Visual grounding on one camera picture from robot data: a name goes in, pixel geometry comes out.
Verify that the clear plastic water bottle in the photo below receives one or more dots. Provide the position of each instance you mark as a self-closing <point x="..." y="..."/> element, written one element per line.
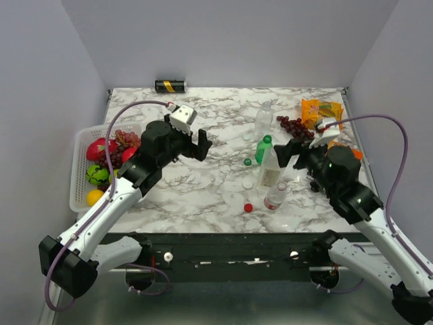
<point x="263" y="120"/>

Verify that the red grape bunch in basket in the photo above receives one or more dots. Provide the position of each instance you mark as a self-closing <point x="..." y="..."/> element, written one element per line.
<point x="124" y="140"/>

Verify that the orange razor box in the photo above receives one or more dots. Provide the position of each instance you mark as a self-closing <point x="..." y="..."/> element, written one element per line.
<point x="358" y="154"/>

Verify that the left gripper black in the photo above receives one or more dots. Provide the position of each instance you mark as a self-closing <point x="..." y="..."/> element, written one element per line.
<point x="195" y="151"/>

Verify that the dark grape bunch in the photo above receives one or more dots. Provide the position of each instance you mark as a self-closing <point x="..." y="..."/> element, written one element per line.
<point x="317" y="186"/>

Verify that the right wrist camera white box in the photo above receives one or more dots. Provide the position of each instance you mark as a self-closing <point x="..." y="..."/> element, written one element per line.
<point x="327" y="130"/>

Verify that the red grape bunch on table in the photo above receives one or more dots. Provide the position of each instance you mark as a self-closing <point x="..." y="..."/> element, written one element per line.
<point x="295" y="128"/>

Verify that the orange snack bag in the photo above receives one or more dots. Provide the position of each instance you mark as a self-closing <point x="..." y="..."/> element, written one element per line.
<point x="314" y="110"/>

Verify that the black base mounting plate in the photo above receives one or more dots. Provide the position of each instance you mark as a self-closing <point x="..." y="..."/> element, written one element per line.
<point x="234" y="257"/>

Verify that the large clear bottle white cap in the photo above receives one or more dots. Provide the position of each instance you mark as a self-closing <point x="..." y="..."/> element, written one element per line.
<point x="270" y="171"/>

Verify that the white plastic basket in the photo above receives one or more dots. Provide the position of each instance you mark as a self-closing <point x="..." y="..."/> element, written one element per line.
<point x="79" y="186"/>

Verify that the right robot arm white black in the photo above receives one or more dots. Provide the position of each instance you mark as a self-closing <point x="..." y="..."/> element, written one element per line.
<point x="335" y="173"/>

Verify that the green watermelon toy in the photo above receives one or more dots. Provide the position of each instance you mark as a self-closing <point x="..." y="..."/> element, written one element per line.
<point x="97" y="175"/>

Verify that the red apple toy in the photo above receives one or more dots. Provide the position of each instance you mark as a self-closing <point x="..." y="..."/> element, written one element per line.
<point x="127" y="154"/>

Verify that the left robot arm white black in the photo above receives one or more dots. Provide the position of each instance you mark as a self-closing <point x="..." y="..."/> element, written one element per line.
<point x="76" y="257"/>

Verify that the red dragon fruit toy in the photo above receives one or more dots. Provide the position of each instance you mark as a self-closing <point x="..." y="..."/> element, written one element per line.
<point x="97" y="148"/>

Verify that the orange fruit toy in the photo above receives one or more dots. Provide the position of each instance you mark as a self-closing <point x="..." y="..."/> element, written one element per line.
<point x="93" y="196"/>

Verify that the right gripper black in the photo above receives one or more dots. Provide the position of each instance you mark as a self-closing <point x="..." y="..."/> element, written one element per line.
<point x="295" y="146"/>

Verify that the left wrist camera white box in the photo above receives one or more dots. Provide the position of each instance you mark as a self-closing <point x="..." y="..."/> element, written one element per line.
<point x="182" y="118"/>

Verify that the green pear toy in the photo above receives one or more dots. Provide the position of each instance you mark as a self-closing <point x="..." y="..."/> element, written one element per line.
<point x="113" y="175"/>

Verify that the small green bottle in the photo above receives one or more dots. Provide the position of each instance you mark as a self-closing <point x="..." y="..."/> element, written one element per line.
<point x="262" y="146"/>

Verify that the small bottle red cap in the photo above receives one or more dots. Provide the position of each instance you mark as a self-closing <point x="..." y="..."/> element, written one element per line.
<point x="276" y="195"/>

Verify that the black battery with gold band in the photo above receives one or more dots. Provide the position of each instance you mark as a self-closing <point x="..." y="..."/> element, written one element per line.
<point x="170" y="86"/>

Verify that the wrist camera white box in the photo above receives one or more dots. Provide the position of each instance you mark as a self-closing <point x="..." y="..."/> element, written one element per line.
<point x="327" y="130"/>
<point x="182" y="118"/>

